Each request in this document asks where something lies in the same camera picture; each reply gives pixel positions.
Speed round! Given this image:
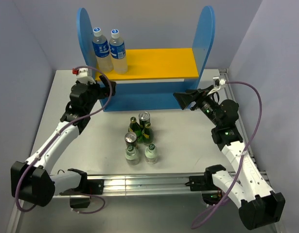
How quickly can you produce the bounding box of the left green glass bottle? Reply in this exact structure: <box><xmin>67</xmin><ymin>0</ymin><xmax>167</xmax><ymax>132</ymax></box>
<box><xmin>128</xmin><ymin>116</ymin><xmax>142</xmax><ymax>143</ymax></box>

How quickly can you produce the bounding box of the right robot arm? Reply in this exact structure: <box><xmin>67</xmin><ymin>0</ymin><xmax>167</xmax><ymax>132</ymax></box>
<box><xmin>173</xmin><ymin>86</ymin><xmax>285</xmax><ymax>230</ymax></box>

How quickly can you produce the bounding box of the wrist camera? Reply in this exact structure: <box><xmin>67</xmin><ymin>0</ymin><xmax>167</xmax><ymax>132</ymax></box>
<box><xmin>208</xmin><ymin>76</ymin><xmax>226</xmax><ymax>95</ymax></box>
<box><xmin>72</xmin><ymin>68</ymin><xmax>95</xmax><ymax>84</ymax></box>

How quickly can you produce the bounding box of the blue-label water bottle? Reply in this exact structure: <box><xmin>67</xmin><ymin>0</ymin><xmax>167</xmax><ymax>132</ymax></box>
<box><xmin>109</xmin><ymin>29</ymin><xmax>128</xmax><ymax>74</ymax></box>
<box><xmin>92</xmin><ymin>27</ymin><xmax>113</xmax><ymax>73</ymax></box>

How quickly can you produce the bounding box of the right blue-label water bottle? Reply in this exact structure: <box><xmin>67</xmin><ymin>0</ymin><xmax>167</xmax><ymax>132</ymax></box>
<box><xmin>109</xmin><ymin>29</ymin><xmax>128</xmax><ymax>74</ymax></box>

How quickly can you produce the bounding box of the right green glass bottle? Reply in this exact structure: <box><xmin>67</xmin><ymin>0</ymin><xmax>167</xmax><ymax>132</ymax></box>
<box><xmin>142</xmin><ymin>122</ymin><xmax>154</xmax><ymax>145</ymax></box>

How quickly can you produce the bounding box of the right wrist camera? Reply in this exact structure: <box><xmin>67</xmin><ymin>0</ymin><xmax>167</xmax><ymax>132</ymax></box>
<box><xmin>208</xmin><ymin>76</ymin><xmax>226</xmax><ymax>95</ymax></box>

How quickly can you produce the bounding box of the black drink can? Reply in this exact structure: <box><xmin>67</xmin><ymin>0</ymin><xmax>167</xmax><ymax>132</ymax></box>
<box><xmin>139</xmin><ymin>111</ymin><xmax>150</xmax><ymax>129</ymax></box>
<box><xmin>124</xmin><ymin>132</ymin><xmax>138</xmax><ymax>148</ymax></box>

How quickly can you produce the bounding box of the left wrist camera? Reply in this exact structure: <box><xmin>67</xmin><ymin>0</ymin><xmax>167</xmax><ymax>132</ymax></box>
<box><xmin>72</xmin><ymin>68</ymin><xmax>95</xmax><ymax>84</ymax></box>

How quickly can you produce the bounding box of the blue and yellow shelf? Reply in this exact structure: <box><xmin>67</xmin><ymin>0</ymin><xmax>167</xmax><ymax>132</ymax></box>
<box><xmin>76</xmin><ymin>5</ymin><xmax>216</xmax><ymax>112</ymax></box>

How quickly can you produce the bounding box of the aluminium front rail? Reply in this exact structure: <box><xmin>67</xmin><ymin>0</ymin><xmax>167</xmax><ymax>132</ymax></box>
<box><xmin>52</xmin><ymin>172</ymin><xmax>269</xmax><ymax>199</ymax></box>

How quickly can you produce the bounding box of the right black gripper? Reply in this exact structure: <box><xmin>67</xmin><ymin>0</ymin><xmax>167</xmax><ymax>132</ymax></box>
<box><xmin>174</xmin><ymin>84</ymin><xmax>222</xmax><ymax>127</ymax></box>

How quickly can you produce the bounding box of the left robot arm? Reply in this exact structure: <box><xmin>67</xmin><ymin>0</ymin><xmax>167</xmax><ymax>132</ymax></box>
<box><xmin>11</xmin><ymin>76</ymin><xmax>116</xmax><ymax>212</ymax></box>

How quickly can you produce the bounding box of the left blue-label water bottle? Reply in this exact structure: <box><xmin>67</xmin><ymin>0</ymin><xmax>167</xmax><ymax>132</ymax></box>
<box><xmin>92</xmin><ymin>27</ymin><xmax>113</xmax><ymax>73</ymax></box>

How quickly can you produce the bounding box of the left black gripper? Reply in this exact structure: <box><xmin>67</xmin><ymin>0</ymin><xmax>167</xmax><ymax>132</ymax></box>
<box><xmin>83</xmin><ymin>75</ymin><xmax>116</xmax><ymax>113</ymax></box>

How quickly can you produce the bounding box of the clear soda bottle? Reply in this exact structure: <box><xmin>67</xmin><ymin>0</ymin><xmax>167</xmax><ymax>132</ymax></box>
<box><xmin>125</xmin><ymin>145</ymin><xmax>140</xmax><ymax>166</ymax></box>
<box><xmin>144</xmin><ymin>144</ymin><xmax>158</xmax><ymax>164</ymax></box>

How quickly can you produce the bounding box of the green glass bottle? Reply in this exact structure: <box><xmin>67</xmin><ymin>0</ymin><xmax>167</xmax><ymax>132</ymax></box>
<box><xmin>128</xmin><ymin>116</ymin><xmax>142</xmax><ymax>143</ymax></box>
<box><xmin>142</xmin><ymin>122</ymin><xmax>154</xmax><ymax>145</ymax></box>

